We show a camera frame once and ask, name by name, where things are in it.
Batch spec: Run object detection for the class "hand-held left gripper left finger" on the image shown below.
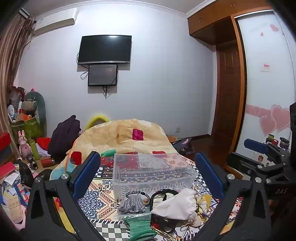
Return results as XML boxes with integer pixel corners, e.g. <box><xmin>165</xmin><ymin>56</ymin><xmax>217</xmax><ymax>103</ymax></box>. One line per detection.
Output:
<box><xmin>20</xmin><ymin>151</ymin><xmax>109</xmax><ymax>241</ymax></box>

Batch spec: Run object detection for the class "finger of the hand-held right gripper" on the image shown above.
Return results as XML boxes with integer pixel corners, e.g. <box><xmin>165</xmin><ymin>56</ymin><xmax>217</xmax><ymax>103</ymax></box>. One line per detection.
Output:
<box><xmin>244</xmin><ymin>138</ymin><xmax>290</xmax><ymax>160</ymax></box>
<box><xmin>226</xmin><ymin>152</ymin><xmax>289</xmax><ymax>183</ymax></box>

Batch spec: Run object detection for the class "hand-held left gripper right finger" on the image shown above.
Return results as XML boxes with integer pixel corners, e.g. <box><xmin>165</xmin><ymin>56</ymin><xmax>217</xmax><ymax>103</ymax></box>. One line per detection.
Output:
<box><xmin>192</xmin><ymin>152</ymin><xmax>274</xmax><ymax>241</ymax></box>

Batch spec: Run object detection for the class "yellow cloth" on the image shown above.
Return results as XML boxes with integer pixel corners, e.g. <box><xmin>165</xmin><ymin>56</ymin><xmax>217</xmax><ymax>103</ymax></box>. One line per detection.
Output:
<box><xmin>196</xmin><ymin>193</ymin><xmax>219</xmax><ymax>218</ymax></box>

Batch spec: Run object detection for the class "white cloth pouch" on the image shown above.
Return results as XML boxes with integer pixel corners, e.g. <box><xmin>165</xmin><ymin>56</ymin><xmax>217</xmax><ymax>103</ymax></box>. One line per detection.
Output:
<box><xmin>150</xmin><ymin>188</ymin><xmax>197</xmax><ymax>220</ymax></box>

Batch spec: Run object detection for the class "clear plastic box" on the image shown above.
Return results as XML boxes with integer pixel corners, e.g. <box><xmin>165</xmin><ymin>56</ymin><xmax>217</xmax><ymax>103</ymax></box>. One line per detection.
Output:
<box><xmin>113</xmin><ymin>152</ymin><xmax>199</xmax><ymax>201</ymax></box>

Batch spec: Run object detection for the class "black beaded hair tie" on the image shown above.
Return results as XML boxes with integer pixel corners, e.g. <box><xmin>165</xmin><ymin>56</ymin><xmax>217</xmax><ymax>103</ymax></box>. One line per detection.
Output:
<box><xmin>125</xmin><ymin>190</ymin><xmax>151</xmax><ymax>205</ymax></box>

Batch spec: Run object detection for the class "green knit pouch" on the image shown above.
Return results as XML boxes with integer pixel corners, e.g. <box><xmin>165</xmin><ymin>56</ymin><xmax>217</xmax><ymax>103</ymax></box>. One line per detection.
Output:
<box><xmin>122</xmin><ymin>212</ymin><xmax>156</xmax><ymax>240</ymax></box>

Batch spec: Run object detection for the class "gold cord ornament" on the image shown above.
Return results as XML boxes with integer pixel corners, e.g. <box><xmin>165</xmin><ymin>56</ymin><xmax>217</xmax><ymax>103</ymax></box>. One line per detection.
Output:
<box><xmin>155</xmin><ymin>228</ymin><xmax>178</xmax><ymax>241</ymax></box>

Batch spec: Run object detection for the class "patterned bedsheet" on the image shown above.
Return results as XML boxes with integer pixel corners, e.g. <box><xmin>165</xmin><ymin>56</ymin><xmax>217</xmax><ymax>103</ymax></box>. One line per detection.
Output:
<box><xmin>53</xmin><ymin>153</ymin><xmax>243</xmax><ymax>241</ymax></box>

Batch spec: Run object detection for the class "grey purple backpack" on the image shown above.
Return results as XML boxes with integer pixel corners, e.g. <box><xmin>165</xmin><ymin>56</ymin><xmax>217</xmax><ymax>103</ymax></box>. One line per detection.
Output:
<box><xmin>172</xmin><ymin>137</ymin><xmax>193</xmax><ymax>156</ymax></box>

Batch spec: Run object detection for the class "dark purple clothing pile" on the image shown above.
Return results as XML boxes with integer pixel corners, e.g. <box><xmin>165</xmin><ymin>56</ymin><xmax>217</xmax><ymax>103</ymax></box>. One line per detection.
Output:
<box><xmin>47</xmin><ymin>115</ymin><xmax>82</xmax><ymax>163</ymax></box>

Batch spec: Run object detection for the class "yellow fleece blanket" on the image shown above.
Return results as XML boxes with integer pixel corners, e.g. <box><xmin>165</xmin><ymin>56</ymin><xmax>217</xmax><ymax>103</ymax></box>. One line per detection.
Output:
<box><xmin>50</xmin><ymin>118</ymin><xmax>183</xmax><ymax>181</ymax></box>

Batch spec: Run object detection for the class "red heart cushion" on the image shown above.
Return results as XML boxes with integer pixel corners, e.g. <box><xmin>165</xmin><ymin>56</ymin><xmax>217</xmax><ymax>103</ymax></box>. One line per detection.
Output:
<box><xmin>37</xmin><ymin>137</ymin><xmax>52</xmax><ymax>149</ymax></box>

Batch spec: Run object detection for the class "white heart-decorated sliding door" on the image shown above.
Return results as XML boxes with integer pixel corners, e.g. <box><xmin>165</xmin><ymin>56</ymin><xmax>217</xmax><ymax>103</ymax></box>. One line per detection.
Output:
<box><xmin>233</xmin><ymin>10</ymin><xmax>296</xmax><ymax>158</ymax></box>

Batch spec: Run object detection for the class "black flashlight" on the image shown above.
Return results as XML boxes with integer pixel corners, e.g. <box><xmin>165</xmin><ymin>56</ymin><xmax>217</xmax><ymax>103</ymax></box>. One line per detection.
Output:
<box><xmin>26</xmin><ymin>154</ymin><xmax>38</xmax><ymax>169</ymax></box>

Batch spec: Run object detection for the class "green bottle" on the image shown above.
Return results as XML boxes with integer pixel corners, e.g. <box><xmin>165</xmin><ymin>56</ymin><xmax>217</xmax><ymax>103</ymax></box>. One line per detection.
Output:
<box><xmin>30</xmin><ymin>139</ymin><xmax>41</xmax><ymax>160</ymax></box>

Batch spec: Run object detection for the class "brown wooden door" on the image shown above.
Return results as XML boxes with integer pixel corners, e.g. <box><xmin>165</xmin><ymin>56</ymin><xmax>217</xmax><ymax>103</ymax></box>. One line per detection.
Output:
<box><xmin>214</xmin><ymin>44</ymin><xmax>245</xmax><ymax>144</ymax></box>

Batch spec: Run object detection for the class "pink rabbit figure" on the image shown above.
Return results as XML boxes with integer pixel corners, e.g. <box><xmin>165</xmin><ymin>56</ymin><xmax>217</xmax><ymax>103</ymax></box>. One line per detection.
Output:
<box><xmin>18</xmin><ymin>130</ymin><xmax>31</xmax><ymax>158</ymax></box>

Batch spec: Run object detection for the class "green cardboard box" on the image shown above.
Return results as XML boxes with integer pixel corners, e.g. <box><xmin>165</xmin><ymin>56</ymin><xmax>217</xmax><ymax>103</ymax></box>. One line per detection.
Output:
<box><xmin>10</xmin><ymin>117</ymin><xmax>44</xmax><ymax>139</ymax></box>

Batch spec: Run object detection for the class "pile of papers and packets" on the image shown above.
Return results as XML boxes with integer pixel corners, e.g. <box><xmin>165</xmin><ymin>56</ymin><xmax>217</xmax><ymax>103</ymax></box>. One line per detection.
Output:
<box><xmin>0</xmin><ymin>160</ymin><xmax>35</xmax><ymax>230</ymax></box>

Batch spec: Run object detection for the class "grey green plush toy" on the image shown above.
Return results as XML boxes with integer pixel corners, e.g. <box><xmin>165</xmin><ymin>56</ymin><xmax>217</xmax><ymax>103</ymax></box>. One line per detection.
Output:
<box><xmin>23</xmin><ymin>91</ymin><xmax>47</xmax><ymax>126</ymax></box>

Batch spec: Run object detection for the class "red box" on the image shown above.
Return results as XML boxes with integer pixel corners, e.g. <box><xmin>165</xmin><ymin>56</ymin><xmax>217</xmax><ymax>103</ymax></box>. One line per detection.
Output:
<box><xmin>0</xmin><ymin>132</ymin><xmax>12</xmax><ymax>149</ymax></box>

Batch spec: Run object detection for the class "pile of bagged clutter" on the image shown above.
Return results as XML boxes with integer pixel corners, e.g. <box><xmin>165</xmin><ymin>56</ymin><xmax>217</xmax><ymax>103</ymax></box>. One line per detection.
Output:
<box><xmin>8</xmin><ymin>86</ymin><xmax>26</xmax><ymax>121</ymax></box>

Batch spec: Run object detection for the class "striped brown curtain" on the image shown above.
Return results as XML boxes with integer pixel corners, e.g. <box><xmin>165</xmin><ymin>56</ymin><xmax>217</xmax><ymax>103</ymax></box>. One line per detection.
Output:
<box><xmin>0</xmin><ymin>14</ymin><xmax>35</xmax><ymax>163</ymax></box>

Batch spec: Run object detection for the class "wooden overhead cabinet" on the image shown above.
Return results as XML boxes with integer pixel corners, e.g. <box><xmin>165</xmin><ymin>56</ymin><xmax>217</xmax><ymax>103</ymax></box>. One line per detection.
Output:
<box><xmin>187</xmin><ymin>0</ymin><xmax>278</xmax><ymax>44</ymax></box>

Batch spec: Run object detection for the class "white air conditioner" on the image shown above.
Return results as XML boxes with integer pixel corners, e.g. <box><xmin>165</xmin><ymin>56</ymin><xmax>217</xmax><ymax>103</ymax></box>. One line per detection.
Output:
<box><xmin>20</xmin><ymin>8</ymin><xmax>75</xmax><ymax>35</ymax></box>

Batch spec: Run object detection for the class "small black wall monitor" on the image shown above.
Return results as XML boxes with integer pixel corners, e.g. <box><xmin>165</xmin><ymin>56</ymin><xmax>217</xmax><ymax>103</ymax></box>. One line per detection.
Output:
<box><xmin>88</xmin><ymin>64</ymin><xmax>118</xmax><ymax>87</ymax></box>

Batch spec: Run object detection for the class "black wall television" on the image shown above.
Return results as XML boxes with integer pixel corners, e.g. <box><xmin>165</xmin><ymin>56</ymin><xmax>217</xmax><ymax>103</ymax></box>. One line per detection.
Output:
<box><xmin>77</xmin><ymin>35</ymin><xmax>132</xmax><ymax>65</ymax></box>

